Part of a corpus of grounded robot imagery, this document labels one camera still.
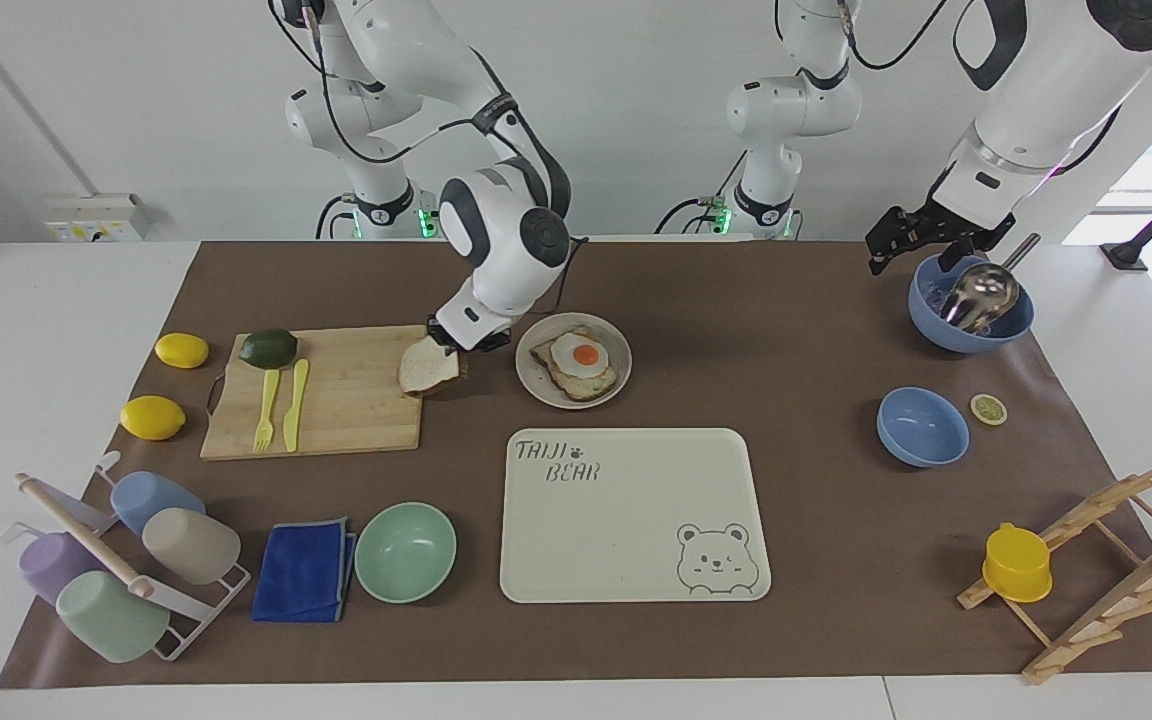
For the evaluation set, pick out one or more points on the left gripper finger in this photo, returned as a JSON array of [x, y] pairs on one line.
[[891, 238], [988, 243]]

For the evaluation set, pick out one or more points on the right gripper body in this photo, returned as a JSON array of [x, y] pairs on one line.
[[492, 343]]

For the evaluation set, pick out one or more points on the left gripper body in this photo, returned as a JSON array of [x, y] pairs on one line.
[[941, 222]]

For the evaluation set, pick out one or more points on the white bread slice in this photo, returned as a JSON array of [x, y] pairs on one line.
[[428, 367]]

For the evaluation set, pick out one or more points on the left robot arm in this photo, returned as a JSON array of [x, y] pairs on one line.
[[1046, 90]]

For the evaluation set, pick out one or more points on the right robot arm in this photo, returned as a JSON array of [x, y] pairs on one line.
[[496, 215]]

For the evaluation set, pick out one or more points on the beige round plate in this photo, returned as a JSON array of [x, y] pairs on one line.
[[536, 385]]

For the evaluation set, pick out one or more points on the metal ladle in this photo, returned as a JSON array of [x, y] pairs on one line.
[[981, 292]]

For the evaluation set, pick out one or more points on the fried egg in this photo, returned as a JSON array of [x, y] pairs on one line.
[[582, 355]]

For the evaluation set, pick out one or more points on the blue bowl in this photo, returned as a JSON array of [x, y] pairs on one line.
[[966, 335], [922, 427]]

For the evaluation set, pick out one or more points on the toasted bread slice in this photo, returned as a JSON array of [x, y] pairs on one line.
[[591, 385]]

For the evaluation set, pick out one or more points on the wooden cutting board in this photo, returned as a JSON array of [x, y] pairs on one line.
[[351, 410]]

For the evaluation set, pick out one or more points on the lime half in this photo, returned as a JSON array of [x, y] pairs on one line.
[[988, 409]]

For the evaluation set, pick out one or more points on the yellow-green plastic knife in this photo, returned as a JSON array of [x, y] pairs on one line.
[[294, 405]]

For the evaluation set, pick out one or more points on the green avocado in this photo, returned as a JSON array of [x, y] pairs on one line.
[[268, 348]]

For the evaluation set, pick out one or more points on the cream tray with bear print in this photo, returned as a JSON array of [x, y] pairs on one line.
[[616, 530]]

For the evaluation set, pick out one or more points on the green bowl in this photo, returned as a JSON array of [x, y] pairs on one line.
[[405, 552]]

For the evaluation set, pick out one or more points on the yellow-green plastic fork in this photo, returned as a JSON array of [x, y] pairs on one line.
[[266, 412]]

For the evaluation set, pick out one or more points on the blue folded cloth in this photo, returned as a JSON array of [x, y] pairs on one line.
[[303, 572]]

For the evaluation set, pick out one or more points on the yellow lemon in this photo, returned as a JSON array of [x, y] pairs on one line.
[[152, 417], [181, 350]]

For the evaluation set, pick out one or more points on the yellow cup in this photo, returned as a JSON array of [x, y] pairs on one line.
[[1017, 563]]

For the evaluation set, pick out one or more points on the wooden dish rack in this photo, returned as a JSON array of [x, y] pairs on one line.
[[1106, 570]]

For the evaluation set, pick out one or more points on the beige cup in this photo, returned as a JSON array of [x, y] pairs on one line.
[[194, 545]]

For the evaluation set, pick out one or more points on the blue cup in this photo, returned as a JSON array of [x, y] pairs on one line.
[[151, 497]]

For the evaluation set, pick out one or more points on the white cup rack with rod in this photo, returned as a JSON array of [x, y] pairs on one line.
[[86, 535]]

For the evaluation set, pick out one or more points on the green cup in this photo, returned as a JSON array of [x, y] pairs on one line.
[[111, 617]]

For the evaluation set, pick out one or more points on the purple cup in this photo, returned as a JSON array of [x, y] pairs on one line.
[[51, 562]]

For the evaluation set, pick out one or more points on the white wall socket box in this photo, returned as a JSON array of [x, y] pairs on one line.
[[96, 218]]

